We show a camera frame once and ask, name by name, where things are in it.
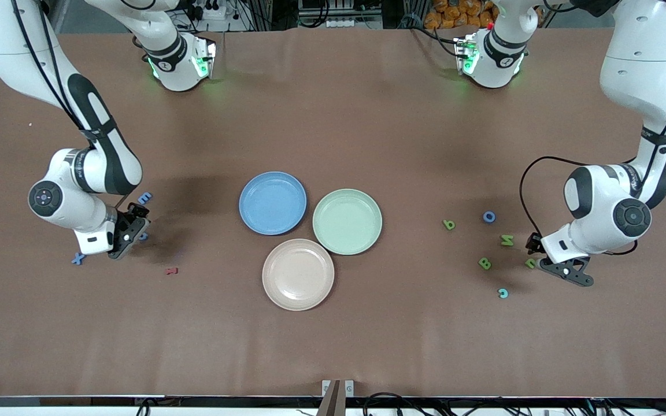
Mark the blue round plate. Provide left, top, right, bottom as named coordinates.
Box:
left=239, top=171, right=308, bottom=236

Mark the beige round plate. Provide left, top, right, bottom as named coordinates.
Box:
left=262, top=238, right=335, bottom=311

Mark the green round plate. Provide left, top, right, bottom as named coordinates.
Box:
left=312, top=188, right=383, bottom=255

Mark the table cover sheet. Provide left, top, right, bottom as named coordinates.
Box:
left=0, top=26, right=666, bottom=399

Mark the white power strip with plugs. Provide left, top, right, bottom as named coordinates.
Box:
left=191, top=0, right=225, bottom=21

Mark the orange items pile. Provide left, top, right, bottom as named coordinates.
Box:
left=424, top=0, right=498, bottom=29

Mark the metal table edge bracket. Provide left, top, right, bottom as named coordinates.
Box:
left=321, top=380, right=355, bottom=399

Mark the brown post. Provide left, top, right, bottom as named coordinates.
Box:
left=316, top=380, right=346, bottom=416

